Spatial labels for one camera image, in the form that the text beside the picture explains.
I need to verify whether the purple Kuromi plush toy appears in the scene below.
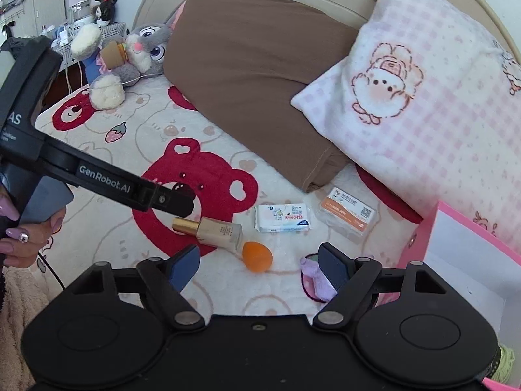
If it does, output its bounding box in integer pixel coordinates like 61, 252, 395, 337
299, 253, 336, 304

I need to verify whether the clear floss pick box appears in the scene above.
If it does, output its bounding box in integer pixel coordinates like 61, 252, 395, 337
316, 186, 378, 244

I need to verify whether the gold foundation bottle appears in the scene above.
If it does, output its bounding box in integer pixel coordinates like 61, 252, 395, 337
171, 217, 242, 256

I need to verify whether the orange makeup sponge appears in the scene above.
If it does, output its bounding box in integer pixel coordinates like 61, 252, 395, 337
242, 241, 273, 274

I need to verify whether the small white tissue pack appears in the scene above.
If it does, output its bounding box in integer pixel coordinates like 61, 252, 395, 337
254, 203, 310, 233

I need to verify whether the green yarn ball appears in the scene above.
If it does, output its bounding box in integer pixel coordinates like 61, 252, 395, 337
487, 344, 516, 384

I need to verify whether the left hand with painted nails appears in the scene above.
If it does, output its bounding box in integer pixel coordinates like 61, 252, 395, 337
0, 208, 66, 268

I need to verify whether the cluttered bedside table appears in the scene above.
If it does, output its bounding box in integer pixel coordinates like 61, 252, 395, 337
43, 0, 127, 108

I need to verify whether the pink cardboard box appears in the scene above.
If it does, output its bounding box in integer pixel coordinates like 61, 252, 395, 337
398, 202, 521, 390

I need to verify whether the grey bunny plush toy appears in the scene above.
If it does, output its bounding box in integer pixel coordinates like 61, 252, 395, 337
88, 5, 185, 111

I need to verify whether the black doll on shelf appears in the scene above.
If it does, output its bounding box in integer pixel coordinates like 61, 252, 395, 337
92, 0, 118, 27

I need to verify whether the pink checkered cartoon pillow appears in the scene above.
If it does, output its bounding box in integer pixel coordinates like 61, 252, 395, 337
291, 0, 520, 250

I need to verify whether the brown pillow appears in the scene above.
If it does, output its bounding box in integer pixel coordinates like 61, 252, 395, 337
164, 0, 358, 192

